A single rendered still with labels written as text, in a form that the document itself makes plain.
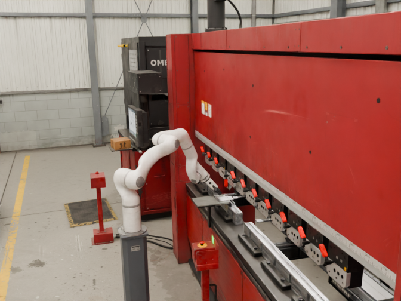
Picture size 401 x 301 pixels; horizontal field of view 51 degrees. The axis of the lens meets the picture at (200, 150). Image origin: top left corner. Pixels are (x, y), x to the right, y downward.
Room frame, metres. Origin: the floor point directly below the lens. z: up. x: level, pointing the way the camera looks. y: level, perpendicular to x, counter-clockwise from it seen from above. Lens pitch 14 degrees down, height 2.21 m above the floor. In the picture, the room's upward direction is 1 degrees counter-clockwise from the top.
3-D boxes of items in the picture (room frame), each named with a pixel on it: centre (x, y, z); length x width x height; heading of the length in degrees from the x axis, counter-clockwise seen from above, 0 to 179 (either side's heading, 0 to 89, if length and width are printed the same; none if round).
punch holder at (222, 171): (3.24, -0.21, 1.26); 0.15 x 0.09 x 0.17; 15
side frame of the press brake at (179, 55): (4.20, -0.13, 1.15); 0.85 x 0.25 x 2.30; 105
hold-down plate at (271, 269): (2.23, -0.43, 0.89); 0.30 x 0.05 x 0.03; 15
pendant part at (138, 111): (4.22, 0.62, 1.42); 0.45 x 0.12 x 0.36; 20
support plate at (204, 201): (3.17, -0.07, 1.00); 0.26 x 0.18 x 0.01; 105
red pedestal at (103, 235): (4.54, 1.16, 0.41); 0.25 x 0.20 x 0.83; 105
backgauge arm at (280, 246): (2.73, -0.74, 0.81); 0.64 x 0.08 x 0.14; 105
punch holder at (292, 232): (2.08, -0.53, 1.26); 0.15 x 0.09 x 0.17; 15
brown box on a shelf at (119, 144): (5.07, 0.98, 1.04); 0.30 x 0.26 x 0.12; 19
